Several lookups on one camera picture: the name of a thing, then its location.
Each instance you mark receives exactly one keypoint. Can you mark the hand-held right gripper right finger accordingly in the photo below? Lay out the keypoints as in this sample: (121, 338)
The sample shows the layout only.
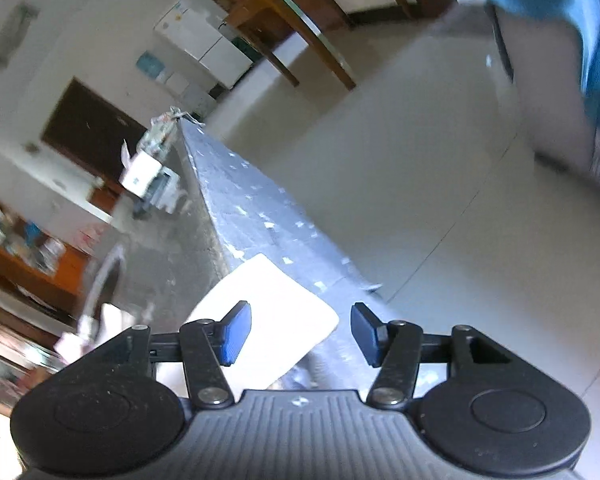
(366, 334)

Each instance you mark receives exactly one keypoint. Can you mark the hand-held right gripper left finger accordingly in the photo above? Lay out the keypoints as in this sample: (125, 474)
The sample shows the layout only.
(234, 334)

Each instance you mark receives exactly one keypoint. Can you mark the white cloth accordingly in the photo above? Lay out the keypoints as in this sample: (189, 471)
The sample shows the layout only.
(275, 305)

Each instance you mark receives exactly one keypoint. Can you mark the grey speckled table cover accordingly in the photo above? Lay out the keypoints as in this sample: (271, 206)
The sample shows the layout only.
(260, 230)

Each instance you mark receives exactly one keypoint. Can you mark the pale pink cloth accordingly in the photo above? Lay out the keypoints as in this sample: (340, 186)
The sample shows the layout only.
(115, 322)

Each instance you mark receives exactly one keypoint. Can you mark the white cardboard box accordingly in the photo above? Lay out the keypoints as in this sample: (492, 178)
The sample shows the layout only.
(140, 172)

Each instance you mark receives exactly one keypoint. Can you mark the wooden bookshelf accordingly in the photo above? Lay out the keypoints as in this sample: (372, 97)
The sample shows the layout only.
(27, 255)

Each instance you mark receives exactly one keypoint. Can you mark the dark wooden door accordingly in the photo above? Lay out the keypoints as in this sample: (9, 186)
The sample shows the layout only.
(87, 127)

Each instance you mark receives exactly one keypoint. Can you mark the white refrigerator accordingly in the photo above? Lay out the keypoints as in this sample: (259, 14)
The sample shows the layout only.
(202, 40)

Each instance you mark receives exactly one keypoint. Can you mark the grey sofa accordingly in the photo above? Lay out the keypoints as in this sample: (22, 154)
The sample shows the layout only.
(550, 90)

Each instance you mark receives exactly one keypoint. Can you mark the wooden table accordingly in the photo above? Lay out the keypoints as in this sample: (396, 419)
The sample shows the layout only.
(305, 15)

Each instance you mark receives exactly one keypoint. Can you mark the teal garment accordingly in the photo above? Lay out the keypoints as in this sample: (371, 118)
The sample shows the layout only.
(587, 20)

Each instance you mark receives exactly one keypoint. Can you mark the blue wall poster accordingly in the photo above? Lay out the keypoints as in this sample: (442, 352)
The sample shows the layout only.
(149, 64)

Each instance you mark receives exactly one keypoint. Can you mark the grey wall fixture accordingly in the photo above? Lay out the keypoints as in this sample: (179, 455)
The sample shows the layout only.
(11, 35)

